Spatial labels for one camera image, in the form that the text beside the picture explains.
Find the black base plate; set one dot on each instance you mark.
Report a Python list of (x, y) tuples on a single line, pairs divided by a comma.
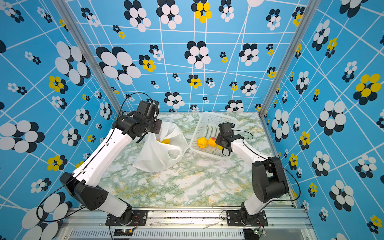
[(240, 218), (129, 218)]

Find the aluminium front rail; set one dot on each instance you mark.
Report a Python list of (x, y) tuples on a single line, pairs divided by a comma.
[(195, 223)]

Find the yellow fruit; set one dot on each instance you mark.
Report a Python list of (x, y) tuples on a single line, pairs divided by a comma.
[(202, 142)]

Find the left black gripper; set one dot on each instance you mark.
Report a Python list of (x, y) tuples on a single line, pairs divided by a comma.
[(159, 124)]

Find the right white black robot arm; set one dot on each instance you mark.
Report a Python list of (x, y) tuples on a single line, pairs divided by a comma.
[(269, 180)]

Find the white plastic bag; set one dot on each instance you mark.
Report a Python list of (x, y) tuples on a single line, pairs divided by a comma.
[(157, 157)]

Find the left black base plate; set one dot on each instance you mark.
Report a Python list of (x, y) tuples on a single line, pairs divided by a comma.
[(129, 218)]

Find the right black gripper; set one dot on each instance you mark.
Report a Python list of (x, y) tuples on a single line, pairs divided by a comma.
[(218, 140)]

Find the right aluminium corner post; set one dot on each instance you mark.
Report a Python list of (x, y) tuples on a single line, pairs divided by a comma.
[(286, 61)]

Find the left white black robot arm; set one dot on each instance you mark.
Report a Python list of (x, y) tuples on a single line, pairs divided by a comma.
[(83, 183)]

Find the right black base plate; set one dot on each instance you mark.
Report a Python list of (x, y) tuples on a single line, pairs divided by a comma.
[(240, 218)]

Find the left aluminium corner post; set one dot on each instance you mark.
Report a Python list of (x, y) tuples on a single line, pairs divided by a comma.
[(69, 19)]

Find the red orange fruit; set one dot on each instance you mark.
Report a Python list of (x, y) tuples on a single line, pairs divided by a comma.
[(212, 142)]

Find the aluminium corner post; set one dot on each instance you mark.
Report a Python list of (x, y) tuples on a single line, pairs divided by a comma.
[(69, 19), (286, 61)]

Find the white plastic basket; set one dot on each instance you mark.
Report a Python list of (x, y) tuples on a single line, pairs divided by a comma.
[(208, 126)]

